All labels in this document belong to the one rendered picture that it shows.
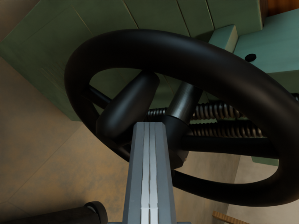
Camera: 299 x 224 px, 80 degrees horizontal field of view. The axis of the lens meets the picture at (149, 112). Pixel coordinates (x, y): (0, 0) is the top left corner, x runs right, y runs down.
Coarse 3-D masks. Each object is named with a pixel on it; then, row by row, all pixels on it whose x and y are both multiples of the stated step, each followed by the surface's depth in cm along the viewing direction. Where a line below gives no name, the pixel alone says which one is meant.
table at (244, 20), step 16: (208, 0) 25; (224, 0) 24; (240, 0) 23; (256, 0) 22; (224, 16) 25; (240, 16) 24; (256, 16) 23; (224, 32) 25; (240, 32) 26; (224, 48) 22; (208, 96) 25; (256, 160) 48; (272, 160) 45
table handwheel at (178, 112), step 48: (96, 48) 14; (144, 48) 12; (192, 48) 11; (96, 96) 21; (192, 96) 25; (240, 96) 11; (288, 96) 11; (192, 144) 19; (240, 144) 16; (288, 144) 12; (192, 192) 30; (240, 192) 23; (288, 192) 16
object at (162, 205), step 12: (156, 132) 9; (156, 144) 9; (156, 156) 8; (168, 156) 8; (156, 168) 7; (168, 168) 8; (156, 180) 7; (168, 180) 7; (156, 192) 7; (168, 192) 7; (156, 204) 6; (168, 204) 6; (156, 216) 6; (168, 216) 6
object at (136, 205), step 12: (144, 132) 9; (132, 144) 9; (144, 144) 9; (132, 156) 8; (144, 156) 8; (132, 168) 7; (144, 168) 7; (132, 180) 7; (144, 180) 7; (132, 192) 7; (144, 192) 7; (132, 204) 6; (144, 204) 6; (132, 216) 6; (144, 216) 6
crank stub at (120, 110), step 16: (144, 80) 12; (128, 96) 11; (144, 96) 11; (112, 112) 10; (128, 112) 10; (144, 112) 11; (96, 128) 10; (112, 128) 10; (128, 128) 10; (112, 144) 10
